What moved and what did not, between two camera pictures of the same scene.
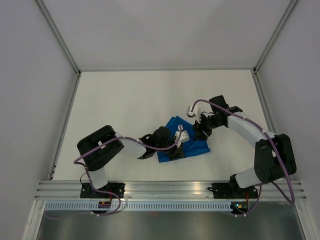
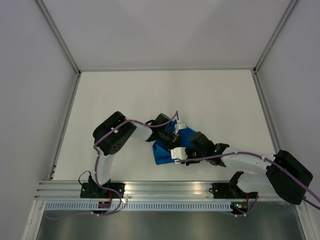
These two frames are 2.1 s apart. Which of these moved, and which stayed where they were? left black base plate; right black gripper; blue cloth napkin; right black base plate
Moved: blue cloth napkin; right black gripper
Stayed: right black base plate; left black base plate
